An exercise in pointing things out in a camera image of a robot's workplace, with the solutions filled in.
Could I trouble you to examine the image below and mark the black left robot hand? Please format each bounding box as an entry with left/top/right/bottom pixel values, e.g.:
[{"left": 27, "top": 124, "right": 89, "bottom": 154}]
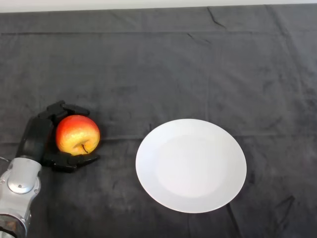
[{"left": 15, "top": 100, "right": 101, "bottom": 174}]

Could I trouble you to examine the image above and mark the red yellow apple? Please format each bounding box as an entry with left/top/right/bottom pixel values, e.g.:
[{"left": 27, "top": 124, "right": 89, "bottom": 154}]
[{"left": 55, "top": 115, "right": 101, "bottom": 156}]

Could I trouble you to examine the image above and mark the white round plate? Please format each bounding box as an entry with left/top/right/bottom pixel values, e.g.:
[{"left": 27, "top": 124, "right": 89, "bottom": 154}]
[{"left": 135, "top": 119, "right": 247, "bottom": 214}]

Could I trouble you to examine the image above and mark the black table cloth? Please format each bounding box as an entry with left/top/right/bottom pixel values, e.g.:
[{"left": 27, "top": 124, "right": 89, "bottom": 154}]
[{"left": 0, "top": 4, "right": 317, "bottom": 238}]

